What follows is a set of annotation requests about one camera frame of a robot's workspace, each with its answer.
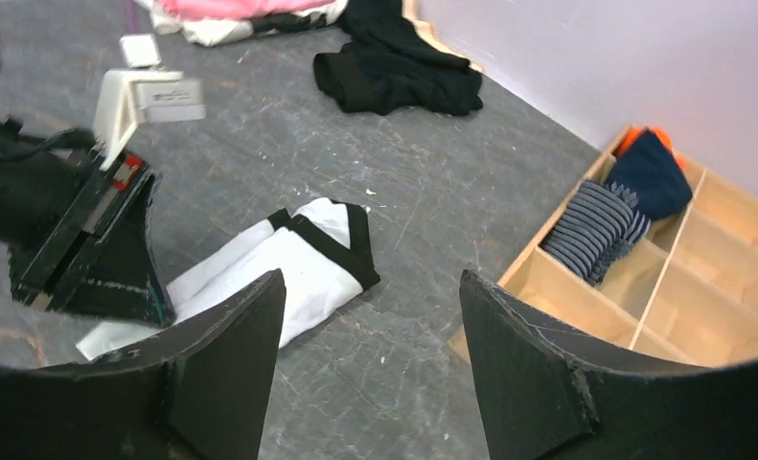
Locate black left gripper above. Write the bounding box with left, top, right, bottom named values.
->
left=0, top=118, right=175, bottom=328

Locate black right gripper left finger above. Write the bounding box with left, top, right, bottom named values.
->
left=0, top=270, right=287, bottom=459

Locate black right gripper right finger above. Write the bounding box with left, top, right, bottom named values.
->
left=459, top=270, right=758, bottom=459

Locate navy striped boxer underwear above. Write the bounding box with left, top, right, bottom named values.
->
left=540, top=180, right=651, bottom=287

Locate white black garment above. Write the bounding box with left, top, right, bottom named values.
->
left=75, top=196, right=382, bottom=362

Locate black underwear pile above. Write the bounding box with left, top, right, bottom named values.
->
left=312, top=1, right=483, bottom=116

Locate navy rolled garment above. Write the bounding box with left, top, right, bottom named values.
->
left=604, top=128, right=693, bottom=221

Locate orange rolled garment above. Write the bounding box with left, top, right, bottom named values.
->
left=614, top=126, right=688, bottom=170

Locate pink garment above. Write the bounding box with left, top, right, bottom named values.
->
left=157, top=0, right=332, bottom=20

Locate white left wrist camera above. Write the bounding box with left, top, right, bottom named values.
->
left=92, top=34, right=207, bottom=171

